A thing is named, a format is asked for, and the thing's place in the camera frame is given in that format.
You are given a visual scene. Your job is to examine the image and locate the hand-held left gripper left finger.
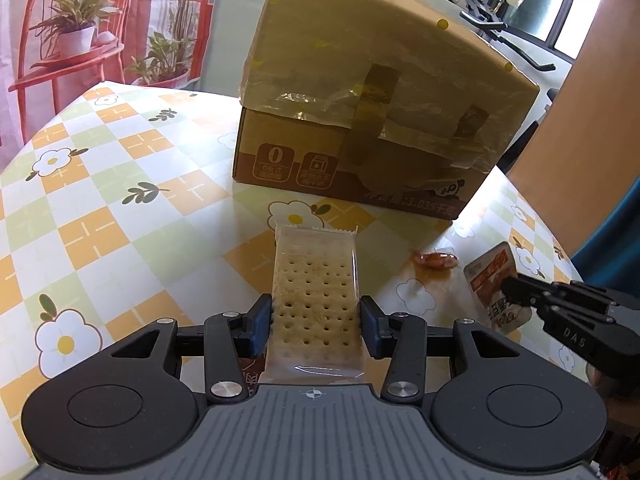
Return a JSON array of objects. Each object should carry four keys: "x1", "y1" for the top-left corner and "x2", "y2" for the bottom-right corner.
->
[{"x1": 107, "y1": 294, "x2": 273, "y2": 403}]

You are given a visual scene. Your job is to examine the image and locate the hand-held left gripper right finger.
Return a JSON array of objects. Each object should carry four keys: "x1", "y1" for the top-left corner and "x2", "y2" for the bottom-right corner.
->
[{"x1": 360, "y1": 295, "x2": 538, "y2": 403}]

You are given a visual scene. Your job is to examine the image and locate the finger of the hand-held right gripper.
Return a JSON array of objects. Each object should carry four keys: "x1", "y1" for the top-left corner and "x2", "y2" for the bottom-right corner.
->
[{"x1": 501, "y1": 275, "x2": 555, "y2": 312}]

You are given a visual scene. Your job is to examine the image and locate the white and orange snack packet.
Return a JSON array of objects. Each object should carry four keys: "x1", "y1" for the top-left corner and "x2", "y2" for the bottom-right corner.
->
[{"x1": 464, "y1": 241, "x2": 533, "y2": 331}]

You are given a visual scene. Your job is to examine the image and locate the clear cracker packet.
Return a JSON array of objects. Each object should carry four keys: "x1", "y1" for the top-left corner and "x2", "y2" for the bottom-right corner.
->
[{"x1": 262, "y1": 225, "x2": 363, "y2": 378}]

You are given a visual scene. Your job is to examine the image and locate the plastic-wrapped cardboard box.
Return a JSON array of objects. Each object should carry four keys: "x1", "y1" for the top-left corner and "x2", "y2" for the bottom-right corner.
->
[{"x1": 231, "y1": 0, "x2": 541, "y2": 222}]

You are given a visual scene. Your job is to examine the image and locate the brown printed snack packet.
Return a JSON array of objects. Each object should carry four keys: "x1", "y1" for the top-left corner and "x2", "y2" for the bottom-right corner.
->
[{"x1": 237, "y1": 357, "x2": 266, "y2": 396}]

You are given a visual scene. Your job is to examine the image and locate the dark blue fabric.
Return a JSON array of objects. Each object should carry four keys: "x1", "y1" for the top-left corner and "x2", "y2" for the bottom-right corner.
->
[{"x1": 570, "y1": 200, "x2": 640, "y2": 288}]

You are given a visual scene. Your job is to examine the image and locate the small wrapped orange candy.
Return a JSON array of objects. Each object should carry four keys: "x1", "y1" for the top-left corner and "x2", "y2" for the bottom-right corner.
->
[{"x1": 411, "y1": 249, "x2": 460, "y2": 271}]

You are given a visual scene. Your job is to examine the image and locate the checkered floral tablecloth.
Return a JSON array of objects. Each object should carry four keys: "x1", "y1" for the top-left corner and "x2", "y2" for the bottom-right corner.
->
[{"x1": 0, "y1": 80, "x2": 606, "y2": 480}]

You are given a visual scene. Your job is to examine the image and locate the wooden board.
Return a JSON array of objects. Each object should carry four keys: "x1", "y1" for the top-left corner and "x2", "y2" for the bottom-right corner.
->
[{"x1": 507, "y1": 0, "x2": 640, "y2": 261}]

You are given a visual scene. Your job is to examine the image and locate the black exercise bike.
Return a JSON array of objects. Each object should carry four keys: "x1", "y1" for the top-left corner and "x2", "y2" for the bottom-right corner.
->
[{"x1": 452, "y1": 0, "x2": 561, "y2": 171}]

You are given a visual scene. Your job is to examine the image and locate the black-framed window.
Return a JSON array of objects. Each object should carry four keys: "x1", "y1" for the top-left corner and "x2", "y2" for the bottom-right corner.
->
[{"x1": 390, "y1": 0, "x2": 608, "y2": 63}]

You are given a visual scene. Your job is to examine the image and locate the printed wall tapestry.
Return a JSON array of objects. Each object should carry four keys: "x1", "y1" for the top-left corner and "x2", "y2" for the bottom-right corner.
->
[{"x1": 0, "y1": 0, "x2": 226, "y2": 161}]

